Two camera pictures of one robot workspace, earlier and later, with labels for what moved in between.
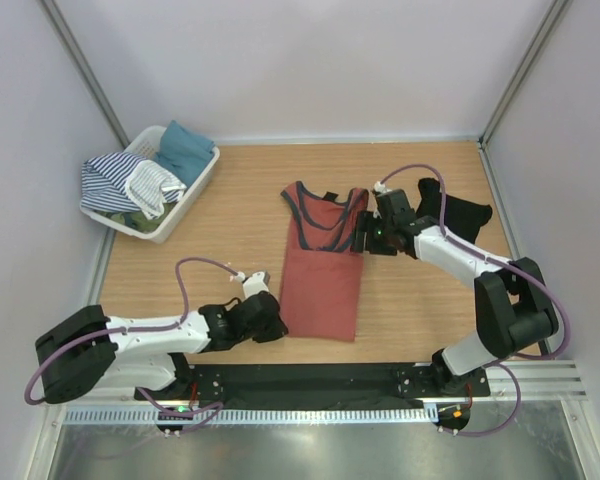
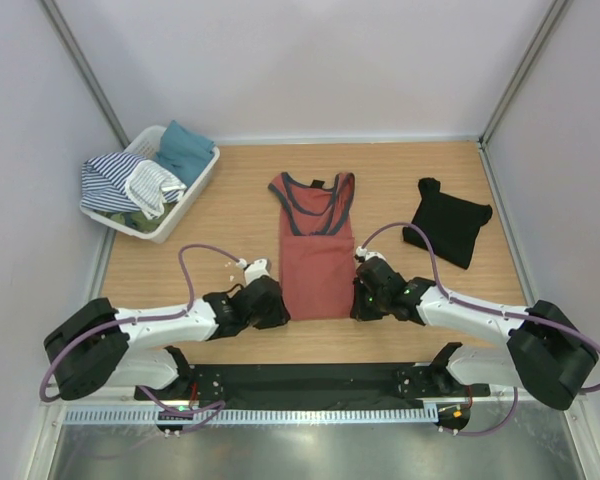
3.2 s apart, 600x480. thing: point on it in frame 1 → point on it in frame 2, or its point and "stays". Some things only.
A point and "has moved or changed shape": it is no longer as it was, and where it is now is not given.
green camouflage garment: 136,220 stays
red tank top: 323,271 has moved or changed shape
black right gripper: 365,224 → 359,311
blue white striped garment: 126,181 stays
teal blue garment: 183,152 stays
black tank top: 463,217 stays
